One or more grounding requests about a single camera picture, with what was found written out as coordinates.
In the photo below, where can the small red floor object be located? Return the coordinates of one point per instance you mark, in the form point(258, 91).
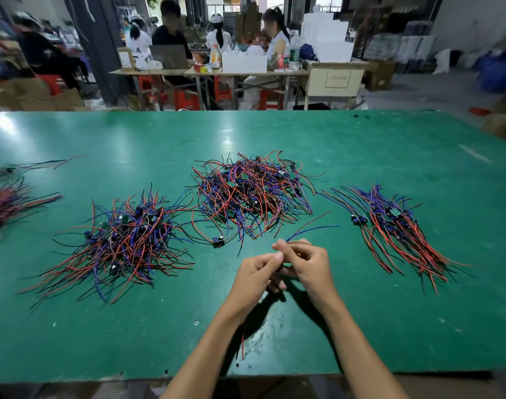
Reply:
point(479, 112)

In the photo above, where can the red plastic stool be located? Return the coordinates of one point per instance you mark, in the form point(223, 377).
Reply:
point(49, 84)
point(271, 101)
point(222, 89)
point(149, 92)

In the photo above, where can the heap of blue bags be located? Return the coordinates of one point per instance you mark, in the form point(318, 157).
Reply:
point(498, 73)

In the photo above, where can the person's left forearm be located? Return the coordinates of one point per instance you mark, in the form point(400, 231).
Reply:
point(205, 361)

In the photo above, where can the row of cardboard boxes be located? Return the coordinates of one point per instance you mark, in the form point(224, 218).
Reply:
point(28, 95)

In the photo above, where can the person's right hand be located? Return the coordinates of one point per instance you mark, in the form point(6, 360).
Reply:
point(313, 276)

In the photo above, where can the grey laptop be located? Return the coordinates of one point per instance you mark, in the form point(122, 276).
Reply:
point(170, 56)

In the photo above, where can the dark blue bag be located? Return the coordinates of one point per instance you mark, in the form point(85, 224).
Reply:
point(308, 52)

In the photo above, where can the person's left hand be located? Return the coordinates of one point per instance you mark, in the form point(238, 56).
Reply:
point(251, 288)

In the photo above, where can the stack of white boxes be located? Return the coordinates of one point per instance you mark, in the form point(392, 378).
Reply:
point(326, 37)

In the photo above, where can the dark pillar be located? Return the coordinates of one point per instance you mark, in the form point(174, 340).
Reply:
point(95, 41)

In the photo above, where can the person's right forearm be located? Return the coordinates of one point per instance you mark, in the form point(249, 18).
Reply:
point(361, 353)

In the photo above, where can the cream cabinet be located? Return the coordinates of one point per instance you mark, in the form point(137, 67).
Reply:
point(336, 81)

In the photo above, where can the brown cardboard box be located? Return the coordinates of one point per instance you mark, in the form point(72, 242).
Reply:
point(380, 75)

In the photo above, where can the row of white containers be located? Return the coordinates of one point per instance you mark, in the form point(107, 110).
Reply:
point(245, 62)

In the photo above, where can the long wooden work table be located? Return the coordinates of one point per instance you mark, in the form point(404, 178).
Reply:
point(211, 73)

